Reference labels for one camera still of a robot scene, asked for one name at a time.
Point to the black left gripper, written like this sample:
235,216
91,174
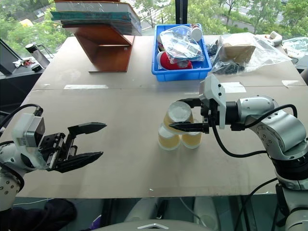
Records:
55,149

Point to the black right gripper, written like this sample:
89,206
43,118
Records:
207,113

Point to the yellow paper cup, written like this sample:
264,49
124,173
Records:
191,139
168,139
178,113

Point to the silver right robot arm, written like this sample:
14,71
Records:
284,130

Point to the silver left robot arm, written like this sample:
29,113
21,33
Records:
7,185

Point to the blue plastic bin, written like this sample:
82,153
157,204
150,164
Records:
180,73

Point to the clear tape strip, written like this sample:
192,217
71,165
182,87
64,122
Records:
85,86

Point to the black small parts pile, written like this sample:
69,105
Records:
226,67

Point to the red round object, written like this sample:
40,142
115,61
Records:
164,61

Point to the clear plastic bag with items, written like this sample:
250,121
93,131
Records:
180,43

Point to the brown cardboard box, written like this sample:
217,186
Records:
237,51

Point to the white bottle with red band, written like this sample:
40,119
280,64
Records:
196,32

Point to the dark cloth bundle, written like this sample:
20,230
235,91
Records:
41,215

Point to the black side table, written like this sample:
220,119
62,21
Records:
16,84

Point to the small black round object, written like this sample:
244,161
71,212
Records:
36,67

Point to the brown wooden book stand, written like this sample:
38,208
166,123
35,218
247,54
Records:
108,53

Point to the large clear plastic bag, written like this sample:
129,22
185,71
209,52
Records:
264,55

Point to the black water bottle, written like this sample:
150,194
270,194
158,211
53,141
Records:
38,55

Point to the red keys bundle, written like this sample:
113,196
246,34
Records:
25,63

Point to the silver robot torso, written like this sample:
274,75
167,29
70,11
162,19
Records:
149,225

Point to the white grey device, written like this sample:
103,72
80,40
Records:
274,37

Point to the crumpled clear plastic sheet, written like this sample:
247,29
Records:
296,47

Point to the teal wrapped book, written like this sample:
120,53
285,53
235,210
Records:
96,16

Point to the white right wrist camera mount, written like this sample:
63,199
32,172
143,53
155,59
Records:
214,89

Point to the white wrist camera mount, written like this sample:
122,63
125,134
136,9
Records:
24,130
214,89

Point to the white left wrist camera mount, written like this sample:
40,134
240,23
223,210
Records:
24,130

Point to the black window frame post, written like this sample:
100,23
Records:
181,10

